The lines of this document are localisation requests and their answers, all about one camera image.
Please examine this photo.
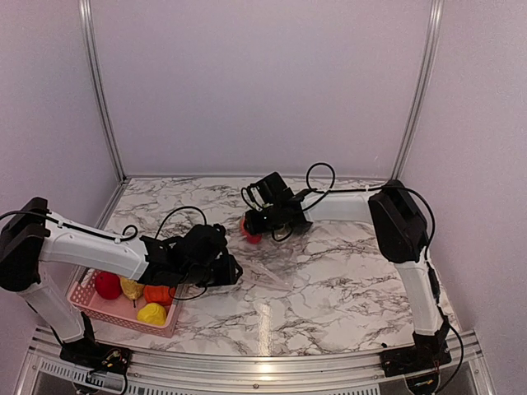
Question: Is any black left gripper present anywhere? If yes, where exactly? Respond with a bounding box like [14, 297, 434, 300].
[180, 254, 244, 287]

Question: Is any orange fake fruit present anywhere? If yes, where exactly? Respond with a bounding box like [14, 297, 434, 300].
[143, 286, 175, 306]

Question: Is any clear zip top bag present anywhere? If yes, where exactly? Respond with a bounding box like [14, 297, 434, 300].
[228, 224, 332, 294]

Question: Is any yellow fake lemon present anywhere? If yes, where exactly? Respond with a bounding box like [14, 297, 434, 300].
[137, 303, 167, 326]

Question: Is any beige fake bread ball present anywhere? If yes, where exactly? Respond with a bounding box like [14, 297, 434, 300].
[119, 276, 145, 301]

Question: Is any red fake apple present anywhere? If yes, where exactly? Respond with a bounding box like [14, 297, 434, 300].
[95, 272, 122, 300]

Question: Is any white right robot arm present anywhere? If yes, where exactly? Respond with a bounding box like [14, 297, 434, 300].
[241, 172, 450, 369]

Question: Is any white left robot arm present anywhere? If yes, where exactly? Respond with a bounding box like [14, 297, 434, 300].
[1, 197, 243, 366]

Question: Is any red orange fake tomato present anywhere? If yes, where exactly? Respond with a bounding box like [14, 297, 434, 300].
[240, 217, 262, 244]

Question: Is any pink perforated plastic basket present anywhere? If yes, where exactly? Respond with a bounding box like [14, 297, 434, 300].
[68, 269, 181, 337]

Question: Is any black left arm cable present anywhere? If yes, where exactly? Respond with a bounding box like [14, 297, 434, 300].
[154, 205, 209, 302]

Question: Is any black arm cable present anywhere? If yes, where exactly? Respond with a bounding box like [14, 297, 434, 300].
[271, 162, 437, 264]
[154, 205, 209, 302]

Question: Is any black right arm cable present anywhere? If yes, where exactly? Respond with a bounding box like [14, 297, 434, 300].
[271, 162, 437, 264]

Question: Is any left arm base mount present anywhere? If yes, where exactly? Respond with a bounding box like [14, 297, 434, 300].
[60, 343, 132, 375]

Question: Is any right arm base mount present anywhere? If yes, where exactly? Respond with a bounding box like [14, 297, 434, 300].
[380, 346, 452, 377]

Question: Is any front aluminium rail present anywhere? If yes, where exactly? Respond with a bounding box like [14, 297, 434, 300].
[15, 328, 496, 394]

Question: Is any right aluminium frame post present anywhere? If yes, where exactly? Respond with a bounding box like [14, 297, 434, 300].
[390, 0, 445, 179]

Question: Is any aluminium frame post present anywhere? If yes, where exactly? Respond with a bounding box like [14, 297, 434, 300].
[78, 0, 126, 183]
[390, 0, 445, 179]

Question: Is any left aluminium frame post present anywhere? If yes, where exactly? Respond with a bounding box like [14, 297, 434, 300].
[78, 0, 126, 183]

